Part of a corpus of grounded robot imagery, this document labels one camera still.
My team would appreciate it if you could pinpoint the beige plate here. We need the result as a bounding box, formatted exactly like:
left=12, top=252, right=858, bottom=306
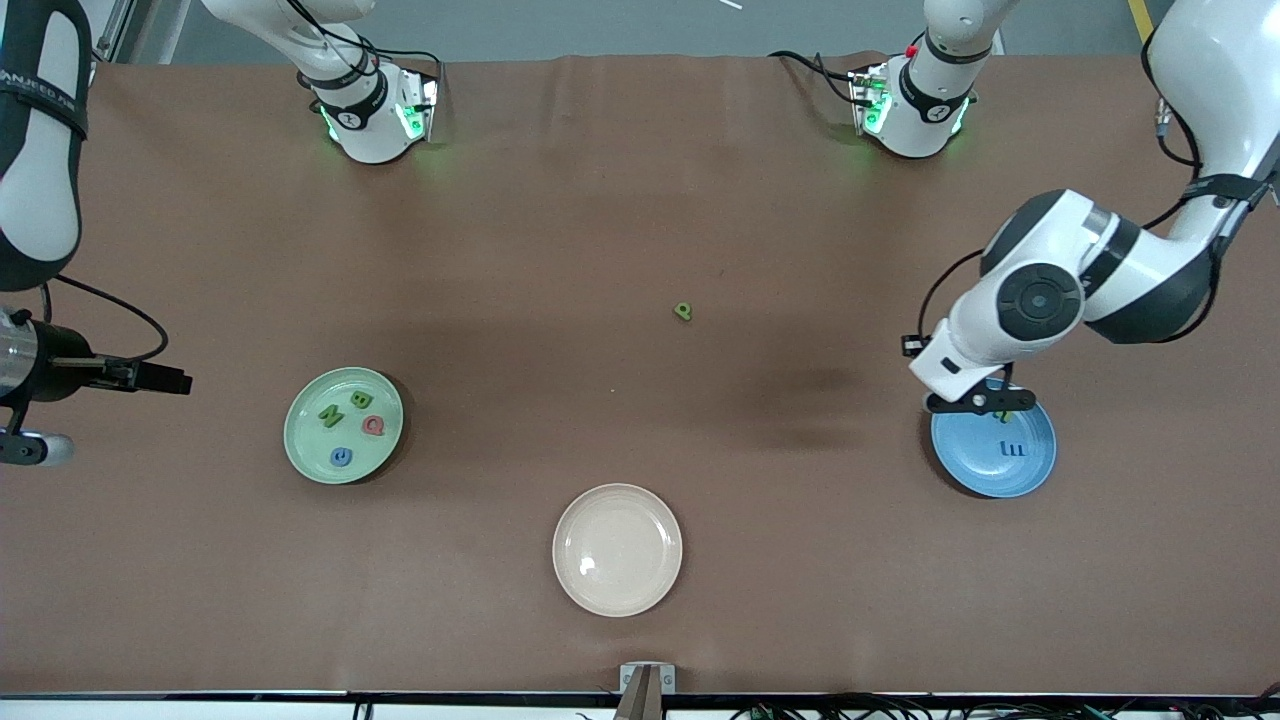
left=552, top=483, right=684, bottom=618

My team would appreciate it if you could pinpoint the blue plate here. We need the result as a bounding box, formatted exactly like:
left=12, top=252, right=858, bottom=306
left=930, top=378, right=1058, bottom=499

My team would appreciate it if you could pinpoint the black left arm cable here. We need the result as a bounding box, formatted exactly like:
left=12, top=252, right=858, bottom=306
left=918, top=95, right=1280, bottom=343

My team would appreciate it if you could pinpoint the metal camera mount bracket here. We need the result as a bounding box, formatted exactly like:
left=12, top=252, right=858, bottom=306
left=615, top=662, right=677, bottom=720

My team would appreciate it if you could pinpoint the metal base connector plate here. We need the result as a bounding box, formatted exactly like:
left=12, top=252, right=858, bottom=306
left=848, top=65, right=891, bottom=136
left=395, top=72, right=441, bottom=143

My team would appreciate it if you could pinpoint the light green plate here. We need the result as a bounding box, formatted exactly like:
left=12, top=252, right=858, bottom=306
left=284, top=366, right=406, bottom=486

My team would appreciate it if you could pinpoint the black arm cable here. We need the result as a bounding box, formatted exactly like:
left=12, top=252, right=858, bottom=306
left=40, top=275, right=169, bottom=363
left=918, top=95, right=1280, bottom=343

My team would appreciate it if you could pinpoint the black base cable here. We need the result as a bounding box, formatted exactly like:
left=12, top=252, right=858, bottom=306
left=365, top=44, right=447, bottom=83
left=768, top=50, right=863, bottom=106

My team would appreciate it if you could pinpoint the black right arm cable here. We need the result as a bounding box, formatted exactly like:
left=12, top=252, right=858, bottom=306
left=40, top=275, right=169, bottom=363

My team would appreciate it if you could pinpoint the brown table cover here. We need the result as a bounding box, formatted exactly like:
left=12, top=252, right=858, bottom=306
left=0, top=52, right=1280, bottom=698

